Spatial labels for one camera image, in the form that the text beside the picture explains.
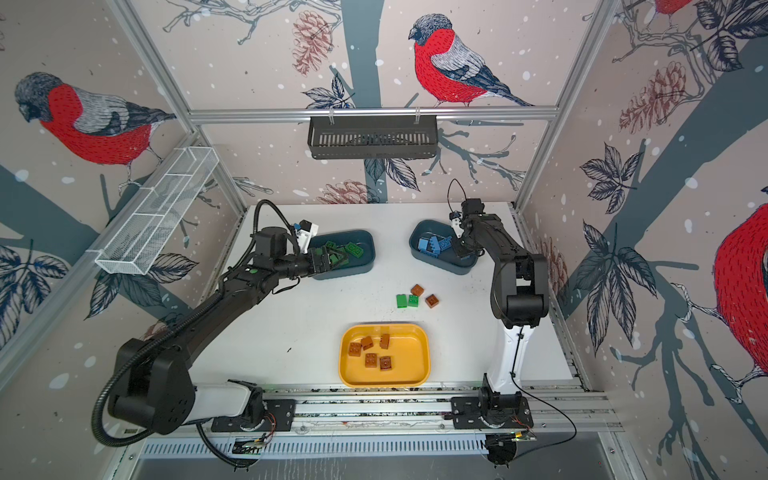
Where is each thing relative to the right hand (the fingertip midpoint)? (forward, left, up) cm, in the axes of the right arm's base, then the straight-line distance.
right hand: (464, 250), depth 100 cm
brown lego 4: (-31, +30, -3) cm, 44 cm away
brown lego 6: (-14, +16, -4) cm, 21 cm away
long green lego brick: (+2, +39, -3) cm, 39 cm away
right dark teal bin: (+6, +11, -3) cm, 13 cm away
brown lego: (-33, +34, -4) cm, 48 cm away
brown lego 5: (-36, +25, -7) cm, 44 cm away
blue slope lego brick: (+5, +14, -4) cm, 15 cm away
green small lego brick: (-17, +17, -5) cm, 25 cm away
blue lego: (+6, +6, -4) cm, 9 cm away
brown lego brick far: (-17, +12, -5) cm, 21 cm away
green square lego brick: (-17, +21, -6) cm, 28 cm away
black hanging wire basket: (+33, +32, +24) cm, 52 cm away
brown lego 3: (-36, +29, -5) cm, 46 cm away
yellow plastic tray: (-34, +25, -6) cm, 43 cm away
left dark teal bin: (+4, +35, 0) cm, 35 cm away
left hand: (-17, +38, +17) cm, 45 cm away
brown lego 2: (-30, +26, -5) cm, 40 cm away
